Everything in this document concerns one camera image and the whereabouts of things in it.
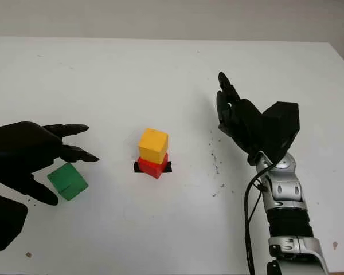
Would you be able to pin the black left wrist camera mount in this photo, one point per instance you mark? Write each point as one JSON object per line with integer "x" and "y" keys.
{"x": 3, "y": 223}

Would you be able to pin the yellow wooden block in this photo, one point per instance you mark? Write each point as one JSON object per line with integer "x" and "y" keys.
{"x": 153, "y": 143}

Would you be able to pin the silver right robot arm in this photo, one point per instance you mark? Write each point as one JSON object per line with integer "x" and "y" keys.
{"x": 286, "y": 189}

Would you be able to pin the black tape strip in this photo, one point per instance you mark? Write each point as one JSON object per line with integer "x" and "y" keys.
{"x": 137, "y": 169}

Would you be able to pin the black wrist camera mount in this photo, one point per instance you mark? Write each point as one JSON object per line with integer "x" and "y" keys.
{"x": 3, "y": 223}
{"x": 281, "y": 126}

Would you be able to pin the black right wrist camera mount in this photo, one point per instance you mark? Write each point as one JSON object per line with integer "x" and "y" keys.
{"x": 281, "y": 126}

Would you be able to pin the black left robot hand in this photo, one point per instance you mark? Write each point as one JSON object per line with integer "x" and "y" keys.
{"x": 14, "y": 151}

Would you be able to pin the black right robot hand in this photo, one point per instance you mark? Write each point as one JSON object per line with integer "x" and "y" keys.
{"x": 246, "y": 123}

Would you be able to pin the green wooden block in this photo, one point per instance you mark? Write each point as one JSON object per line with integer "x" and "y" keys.
{"x": 68, "y": 180}

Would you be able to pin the red wooden block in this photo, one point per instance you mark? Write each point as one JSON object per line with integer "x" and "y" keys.
{"x": 152, "y": 169}

